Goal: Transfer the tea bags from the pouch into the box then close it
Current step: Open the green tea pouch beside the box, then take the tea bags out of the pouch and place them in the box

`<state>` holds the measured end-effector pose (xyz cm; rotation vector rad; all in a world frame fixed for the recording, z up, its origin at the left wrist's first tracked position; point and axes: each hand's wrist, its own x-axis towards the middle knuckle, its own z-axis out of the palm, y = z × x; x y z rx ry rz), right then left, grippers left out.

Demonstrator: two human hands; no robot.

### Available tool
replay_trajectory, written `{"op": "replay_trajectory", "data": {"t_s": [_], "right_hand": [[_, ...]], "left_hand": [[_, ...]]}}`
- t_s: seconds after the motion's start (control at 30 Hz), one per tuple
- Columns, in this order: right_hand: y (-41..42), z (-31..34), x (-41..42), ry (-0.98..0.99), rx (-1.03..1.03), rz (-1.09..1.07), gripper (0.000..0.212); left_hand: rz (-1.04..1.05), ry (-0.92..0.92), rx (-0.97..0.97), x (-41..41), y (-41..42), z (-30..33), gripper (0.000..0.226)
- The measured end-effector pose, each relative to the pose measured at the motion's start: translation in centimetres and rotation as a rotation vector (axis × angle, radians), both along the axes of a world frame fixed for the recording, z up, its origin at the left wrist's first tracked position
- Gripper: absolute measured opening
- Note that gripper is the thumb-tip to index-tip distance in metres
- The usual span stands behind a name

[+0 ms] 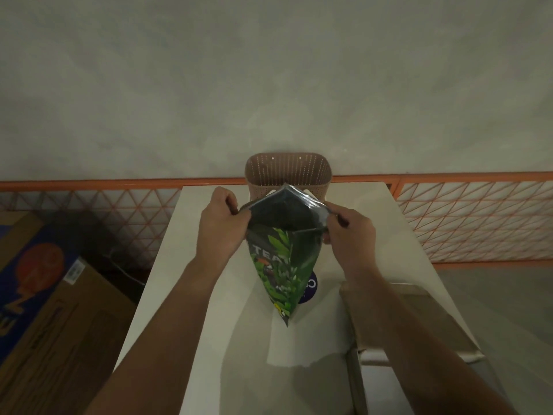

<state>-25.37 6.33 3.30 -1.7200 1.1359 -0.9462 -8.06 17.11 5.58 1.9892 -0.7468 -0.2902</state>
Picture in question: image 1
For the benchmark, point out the person's left hand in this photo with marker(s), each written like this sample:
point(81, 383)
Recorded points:
point(220, 233)

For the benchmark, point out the person's right hand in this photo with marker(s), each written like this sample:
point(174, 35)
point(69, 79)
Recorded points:
point(356, 246)

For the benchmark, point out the green tea pouch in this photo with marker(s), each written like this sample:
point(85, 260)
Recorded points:
point(285, 263)

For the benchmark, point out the beige fabric storage box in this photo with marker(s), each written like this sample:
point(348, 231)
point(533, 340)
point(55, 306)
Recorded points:
point(432, 315)

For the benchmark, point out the person's left forearm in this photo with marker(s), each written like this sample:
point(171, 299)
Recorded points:
point(160, 341)

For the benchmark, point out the person's right forearm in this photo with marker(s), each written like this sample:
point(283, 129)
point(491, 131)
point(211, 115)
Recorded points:
point(410, 350)

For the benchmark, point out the round blue sticker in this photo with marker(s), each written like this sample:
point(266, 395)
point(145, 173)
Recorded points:
point(310, 289)

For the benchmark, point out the brown perforated plastic basket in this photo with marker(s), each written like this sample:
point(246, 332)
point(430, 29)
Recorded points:
point(276, 168)

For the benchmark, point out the orange metal mesh fence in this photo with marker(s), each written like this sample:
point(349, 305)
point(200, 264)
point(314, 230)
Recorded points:
point(475, 176)

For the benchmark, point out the blue printed cardboard carton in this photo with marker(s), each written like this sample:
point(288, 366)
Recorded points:
point(65, 341)

